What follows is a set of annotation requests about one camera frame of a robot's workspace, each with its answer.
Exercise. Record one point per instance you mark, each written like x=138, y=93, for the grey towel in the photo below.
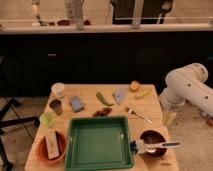
x=119, y=95

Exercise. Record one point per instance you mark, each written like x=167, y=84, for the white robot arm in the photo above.
x=188, y=83

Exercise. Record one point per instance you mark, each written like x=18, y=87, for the green plastic tray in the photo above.
x=100, y=143

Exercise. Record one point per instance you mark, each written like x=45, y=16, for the green chili pepper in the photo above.
x=103, y=100

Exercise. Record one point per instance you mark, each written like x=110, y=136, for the red dried chilies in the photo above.
x=102, y=113

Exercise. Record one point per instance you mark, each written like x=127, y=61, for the orange fruit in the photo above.
x=134, y=86

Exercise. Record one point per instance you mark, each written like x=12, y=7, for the blue sponge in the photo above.
x=76, y=104

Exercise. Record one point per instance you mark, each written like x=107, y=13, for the yellow banana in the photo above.
x=143, y=93

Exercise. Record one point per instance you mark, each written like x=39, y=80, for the white cup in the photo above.
x=58, y=90

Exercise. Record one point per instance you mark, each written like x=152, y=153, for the silver fork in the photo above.
x=131, y=111

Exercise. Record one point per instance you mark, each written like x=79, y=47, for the dark brown bowl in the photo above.
x=154, y=137

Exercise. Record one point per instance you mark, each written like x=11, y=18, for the light green cup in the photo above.
x=47, y=119

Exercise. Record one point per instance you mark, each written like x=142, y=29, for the white block in bowl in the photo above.
x=52, y=145

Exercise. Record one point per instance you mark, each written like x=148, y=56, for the black office chair base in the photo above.
x=9, y=116

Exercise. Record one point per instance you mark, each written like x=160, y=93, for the orange bowl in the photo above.
x=41, y=149

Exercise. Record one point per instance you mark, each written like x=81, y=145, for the white spatula black handle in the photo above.
x=140, y=146

